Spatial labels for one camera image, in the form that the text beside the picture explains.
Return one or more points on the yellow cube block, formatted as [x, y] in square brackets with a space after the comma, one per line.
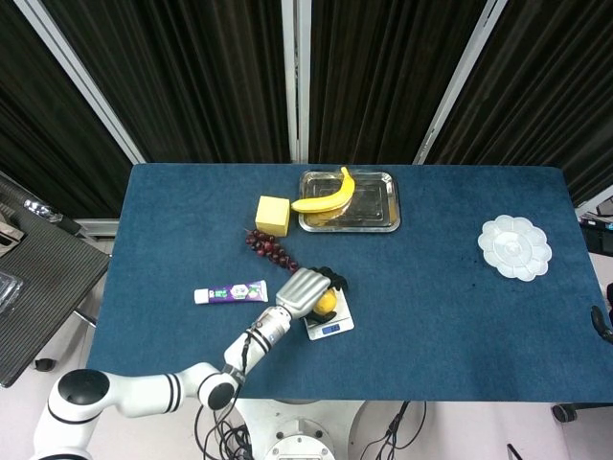
[272, 215]

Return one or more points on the purple white toothpaste tube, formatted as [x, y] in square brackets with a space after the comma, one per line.
[234, 292]

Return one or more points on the black caster leg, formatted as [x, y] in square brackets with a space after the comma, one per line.
[565, 412]

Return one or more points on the white flower-shaped palette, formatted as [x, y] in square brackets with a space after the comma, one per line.
[515, 246]

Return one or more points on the white aluminium frame post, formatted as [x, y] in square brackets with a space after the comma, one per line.
[296, 76]
[81, 76]
[455, 86]

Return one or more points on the silver kitchen scale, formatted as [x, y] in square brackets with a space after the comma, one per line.
[330, 329]

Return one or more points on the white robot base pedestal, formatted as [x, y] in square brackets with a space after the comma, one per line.
[299, 436]

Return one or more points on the black pleated curtain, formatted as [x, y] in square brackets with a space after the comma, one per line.
[191, 76]
[43, 120]
[551, 86]
[383, 76]

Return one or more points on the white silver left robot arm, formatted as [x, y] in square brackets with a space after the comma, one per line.
[139, 394]

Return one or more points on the brown cardboard box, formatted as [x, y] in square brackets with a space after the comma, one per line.
[9, 239]

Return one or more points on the dark grey mesh side table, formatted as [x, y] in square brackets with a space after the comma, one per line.
[48, 287]

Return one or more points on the stainless steel tray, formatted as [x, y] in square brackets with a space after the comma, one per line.
[378, 201]

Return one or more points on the yellow banana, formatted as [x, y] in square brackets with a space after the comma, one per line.
[330, 201]

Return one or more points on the black curved armrest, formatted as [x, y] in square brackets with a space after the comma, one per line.
[601, 325]

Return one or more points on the shiny crumpled plastic wrap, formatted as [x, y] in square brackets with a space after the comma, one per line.
[40, 209]

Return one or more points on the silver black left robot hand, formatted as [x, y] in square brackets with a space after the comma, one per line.
[301, 292]

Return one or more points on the yellow pear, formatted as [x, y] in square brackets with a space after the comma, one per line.
[326, 302]

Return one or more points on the clear plastic packaging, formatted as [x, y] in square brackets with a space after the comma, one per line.
[9, 292]

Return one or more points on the dark red grape bunch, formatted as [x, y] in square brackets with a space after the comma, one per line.
[270, 249]

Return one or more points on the blue tablecloth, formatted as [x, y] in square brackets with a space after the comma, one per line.
[431, 335]

